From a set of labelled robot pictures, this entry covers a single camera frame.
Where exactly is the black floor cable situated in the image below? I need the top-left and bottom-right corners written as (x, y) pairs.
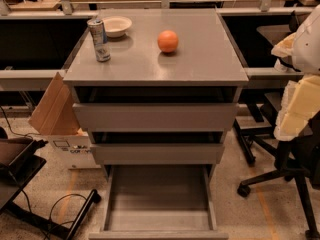
top-left (19, 189), bottom-right (88, 240)

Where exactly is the grey drawer cabinet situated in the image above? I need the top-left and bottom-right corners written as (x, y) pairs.
top-left (64, 9), bottom-right (248, 174)

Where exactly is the grey drawer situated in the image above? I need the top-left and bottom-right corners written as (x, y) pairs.
top-left (74, 86), bottom-right (237, 132)
top-left (91, 132), bottom-right (224, 165)
top-left (89, 165), bottom-right (228, 240)

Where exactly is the open cardboard box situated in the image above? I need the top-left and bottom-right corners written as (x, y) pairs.
top-left (29, 73), bottom-right (99, 169)

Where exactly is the black stand on left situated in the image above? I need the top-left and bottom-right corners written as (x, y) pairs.
top-left (0, 127), bottom-right (101, 240)

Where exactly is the grey top drawer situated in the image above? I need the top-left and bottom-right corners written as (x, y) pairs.
top-left (74, 86), bottom-right (237, 132)

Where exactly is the grey middle drawer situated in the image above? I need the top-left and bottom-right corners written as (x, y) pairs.
top-left (91, 132), bottom-right (224, 165)

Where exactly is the black office chair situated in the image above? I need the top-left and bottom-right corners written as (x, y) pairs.
top-left (234, 92), bottom-right (320, 240)

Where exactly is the orange fruit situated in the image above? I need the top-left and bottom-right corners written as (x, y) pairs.
top-left (157, 30), bottom-right (179, 53)

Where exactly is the grey bottom drawer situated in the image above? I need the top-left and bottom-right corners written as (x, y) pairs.
top-left (89, 165), bottom-right (228, 240)

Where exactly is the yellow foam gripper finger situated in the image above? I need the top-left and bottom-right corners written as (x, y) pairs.
top-left (274, 75), bottom-right (320, 141)
top-left (271, 33), bottom-right (296, 58)

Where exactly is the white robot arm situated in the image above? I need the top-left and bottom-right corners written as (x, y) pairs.
top-left (271, 6), bottom-right (320, 141)

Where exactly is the silver blue drink can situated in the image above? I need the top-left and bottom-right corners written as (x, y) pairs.
top-left (87, 19), bottom-right (111, 62)

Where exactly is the white ceramic bowl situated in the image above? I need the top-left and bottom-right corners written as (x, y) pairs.
top-left (102, 16), bottom-right (132, 38)

